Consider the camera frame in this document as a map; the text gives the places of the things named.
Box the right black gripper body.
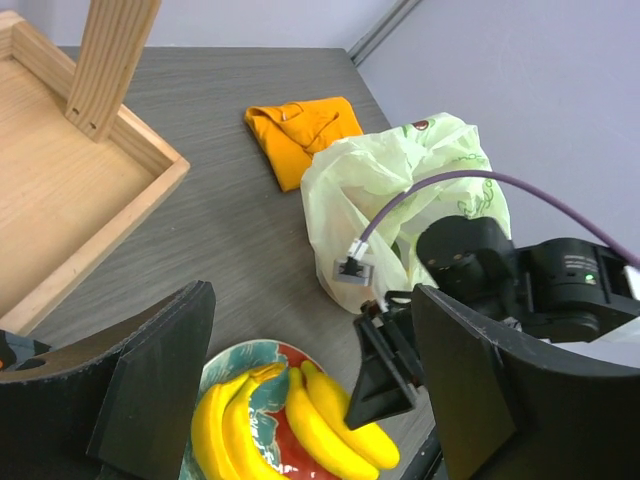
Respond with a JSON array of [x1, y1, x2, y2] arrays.
[[415, 215, 520, 330]]

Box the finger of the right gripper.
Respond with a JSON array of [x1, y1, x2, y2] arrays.
[[344, 309, 425, 430]]

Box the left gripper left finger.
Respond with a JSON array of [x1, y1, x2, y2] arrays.
[[1, 281, 216, 479]]

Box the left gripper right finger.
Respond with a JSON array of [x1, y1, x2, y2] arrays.
[[411, 286, 639, 479]]

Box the fake yellow bananas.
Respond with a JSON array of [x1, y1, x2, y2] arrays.
[[285, 360, 401, 479], [191, 362, 285, 479]]

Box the pale yellow plastic bag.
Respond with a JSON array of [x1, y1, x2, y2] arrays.
[[299, 111, 514, 316]]

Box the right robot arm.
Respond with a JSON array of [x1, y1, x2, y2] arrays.
[[344, 216, 639, 430]]

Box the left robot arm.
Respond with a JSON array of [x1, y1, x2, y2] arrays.
[[1, 281, 639, 479]]

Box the red and teal plate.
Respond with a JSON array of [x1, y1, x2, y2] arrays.
[[198, 339, 335, 480]]

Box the orange folded cloth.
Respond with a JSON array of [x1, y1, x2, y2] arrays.
[[244, 97, 363, 192]]

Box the wooden clothes rack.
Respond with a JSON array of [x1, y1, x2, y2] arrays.
[[1, 1, 189, 335]]

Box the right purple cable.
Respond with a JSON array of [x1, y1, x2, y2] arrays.
[[357, 169, 640, 269]]

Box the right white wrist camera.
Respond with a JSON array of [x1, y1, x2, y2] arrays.
[[333, 239, 374, 286]]

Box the aluminium frame rail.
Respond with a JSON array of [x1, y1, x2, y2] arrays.
[[348, 0, 421, 66]]

